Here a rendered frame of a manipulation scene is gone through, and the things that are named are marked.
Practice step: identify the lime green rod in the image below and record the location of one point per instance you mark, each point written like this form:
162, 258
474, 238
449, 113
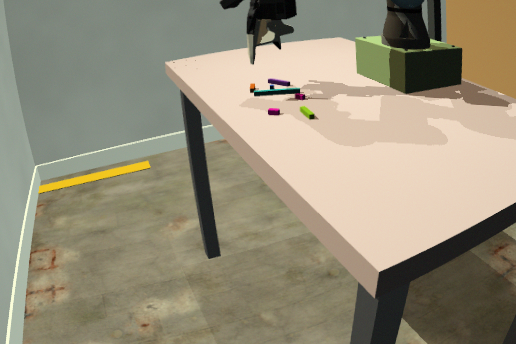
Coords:
309, 114

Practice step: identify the turquoise rod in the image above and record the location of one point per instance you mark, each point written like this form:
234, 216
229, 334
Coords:
276, 91

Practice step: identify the purple rod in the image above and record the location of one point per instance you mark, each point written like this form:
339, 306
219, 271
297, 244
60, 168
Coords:
279, 82

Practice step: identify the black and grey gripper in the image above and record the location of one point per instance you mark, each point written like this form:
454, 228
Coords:
262, 15

